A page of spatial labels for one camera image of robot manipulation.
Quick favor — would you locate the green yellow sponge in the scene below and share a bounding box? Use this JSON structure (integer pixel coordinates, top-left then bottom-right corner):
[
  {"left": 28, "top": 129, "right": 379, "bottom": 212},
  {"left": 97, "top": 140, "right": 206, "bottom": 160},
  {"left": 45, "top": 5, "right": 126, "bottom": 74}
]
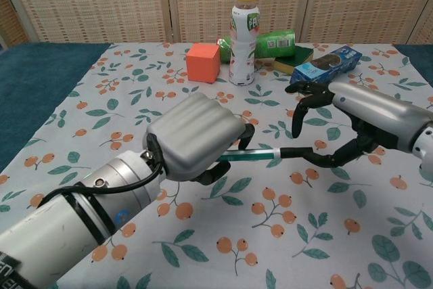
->
[{"left": 255, "top": 45, "right": 315, "bottom": 76}]

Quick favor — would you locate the blue cookie box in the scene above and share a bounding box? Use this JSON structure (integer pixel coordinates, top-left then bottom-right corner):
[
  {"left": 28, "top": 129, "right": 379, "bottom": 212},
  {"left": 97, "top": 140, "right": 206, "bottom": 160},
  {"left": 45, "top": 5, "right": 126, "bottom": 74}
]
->
[{"left": 290, "top": 47, "right": 363, "bottom": 89}]

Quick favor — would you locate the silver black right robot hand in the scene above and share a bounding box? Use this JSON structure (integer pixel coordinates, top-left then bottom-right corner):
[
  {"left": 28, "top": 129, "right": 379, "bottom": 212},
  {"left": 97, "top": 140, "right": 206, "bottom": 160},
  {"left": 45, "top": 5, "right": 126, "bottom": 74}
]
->
[{"left": 285, "top": 81, "right": 426, "bottom": 169}]

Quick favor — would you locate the floral print tablecloth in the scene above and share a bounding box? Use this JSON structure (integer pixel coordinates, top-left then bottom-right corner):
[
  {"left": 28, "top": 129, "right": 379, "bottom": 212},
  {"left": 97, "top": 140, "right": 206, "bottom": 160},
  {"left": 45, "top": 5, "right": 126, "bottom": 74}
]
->
[{"left": 0, "top": 42, "right": 433, "bottom": 289}]

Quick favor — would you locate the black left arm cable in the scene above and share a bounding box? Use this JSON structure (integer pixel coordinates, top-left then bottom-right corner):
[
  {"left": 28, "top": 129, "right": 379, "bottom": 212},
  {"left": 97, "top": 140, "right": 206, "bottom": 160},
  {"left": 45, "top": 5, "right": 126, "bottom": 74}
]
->
[{"left": 36, "top": 152, "right": 167, "bottom": 209}]

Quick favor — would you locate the green cylindrical can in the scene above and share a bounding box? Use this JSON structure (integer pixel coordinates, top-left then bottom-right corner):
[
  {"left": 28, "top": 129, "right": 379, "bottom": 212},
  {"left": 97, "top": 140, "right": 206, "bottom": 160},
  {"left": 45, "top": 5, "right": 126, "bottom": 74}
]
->
[{"left": 216, "top": 30, "right": 297, "bottom": 64}]

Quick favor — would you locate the white bottle yellow cap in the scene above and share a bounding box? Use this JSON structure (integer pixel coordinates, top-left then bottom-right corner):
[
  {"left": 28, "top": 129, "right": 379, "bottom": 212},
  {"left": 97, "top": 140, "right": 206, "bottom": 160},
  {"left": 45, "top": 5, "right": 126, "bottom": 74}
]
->
[{"left": 229, "top": 0, "right": 264, "bottom": 87}]

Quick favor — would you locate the black marker cap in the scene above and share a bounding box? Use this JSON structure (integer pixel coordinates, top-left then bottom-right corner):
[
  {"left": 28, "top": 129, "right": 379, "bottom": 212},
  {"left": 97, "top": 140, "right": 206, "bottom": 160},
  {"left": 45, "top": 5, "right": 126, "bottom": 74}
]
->
[{"left": 279, "top": 146, "right": 315, "bottom": 160}]

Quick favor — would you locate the teal white marker body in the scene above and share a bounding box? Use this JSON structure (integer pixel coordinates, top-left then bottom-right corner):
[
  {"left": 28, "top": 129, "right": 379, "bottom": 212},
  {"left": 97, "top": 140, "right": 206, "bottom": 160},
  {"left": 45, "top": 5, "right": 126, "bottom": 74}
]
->
[{"left": 216, "top": 148, "right": 281, "bottom": 163}]

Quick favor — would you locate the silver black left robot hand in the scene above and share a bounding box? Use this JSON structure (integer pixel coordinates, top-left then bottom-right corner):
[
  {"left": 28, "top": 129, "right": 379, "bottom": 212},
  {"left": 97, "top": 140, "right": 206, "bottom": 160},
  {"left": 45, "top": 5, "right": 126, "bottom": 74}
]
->
[{"left": 142, "top": 92, "right": 256, "bottom": 185}]

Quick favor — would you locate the orange cube box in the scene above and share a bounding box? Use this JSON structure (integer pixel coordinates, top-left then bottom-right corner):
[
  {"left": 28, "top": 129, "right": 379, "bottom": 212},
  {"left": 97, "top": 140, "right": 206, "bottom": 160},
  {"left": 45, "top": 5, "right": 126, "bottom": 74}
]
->
[{"left": 186, "top": 43, "right": 221, "bottom": 85}]

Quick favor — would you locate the woven bamboo folding screen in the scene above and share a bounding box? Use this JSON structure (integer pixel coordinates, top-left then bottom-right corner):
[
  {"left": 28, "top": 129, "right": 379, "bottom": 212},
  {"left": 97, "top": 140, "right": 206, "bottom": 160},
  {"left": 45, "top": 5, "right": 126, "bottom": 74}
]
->
[{"left": 0, "top": 0, "right": 433, "bottom": 49}]

